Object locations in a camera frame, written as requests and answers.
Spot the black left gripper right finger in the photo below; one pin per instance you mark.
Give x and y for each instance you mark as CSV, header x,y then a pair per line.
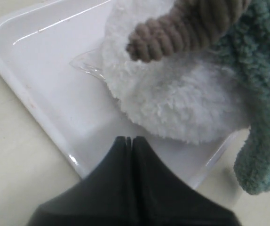
x,y
164,200

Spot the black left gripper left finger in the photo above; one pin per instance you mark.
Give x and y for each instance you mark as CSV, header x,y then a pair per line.
x,y
104,198

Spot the white plush snowman toy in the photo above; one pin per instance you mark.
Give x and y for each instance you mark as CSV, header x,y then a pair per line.
x,y
188,96

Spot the green fleece scarf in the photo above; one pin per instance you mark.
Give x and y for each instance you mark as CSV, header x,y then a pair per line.
x,y
246,49

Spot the white plastic tray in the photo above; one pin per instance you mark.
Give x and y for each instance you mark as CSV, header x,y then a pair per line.
x,y
37,44

